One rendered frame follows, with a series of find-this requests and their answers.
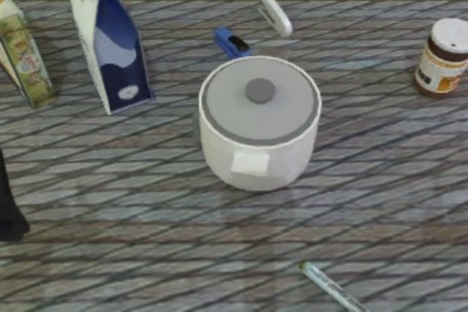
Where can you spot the chocolate spread jar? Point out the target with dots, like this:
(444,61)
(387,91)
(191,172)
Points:
(440,63)

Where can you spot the gray lidded kitchen pot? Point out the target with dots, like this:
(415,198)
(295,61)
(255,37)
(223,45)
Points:
(256,125)

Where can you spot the blue stapler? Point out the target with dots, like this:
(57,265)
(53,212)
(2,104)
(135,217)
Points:
(229,43)

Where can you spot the white stapler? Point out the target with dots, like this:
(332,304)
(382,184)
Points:
(276,14)

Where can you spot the blue white milk carton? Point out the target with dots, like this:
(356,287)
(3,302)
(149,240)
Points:
(113,52)

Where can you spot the white marker pen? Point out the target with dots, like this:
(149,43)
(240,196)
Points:
(331,286)

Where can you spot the green patterned carton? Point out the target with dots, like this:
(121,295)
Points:
(23,56)

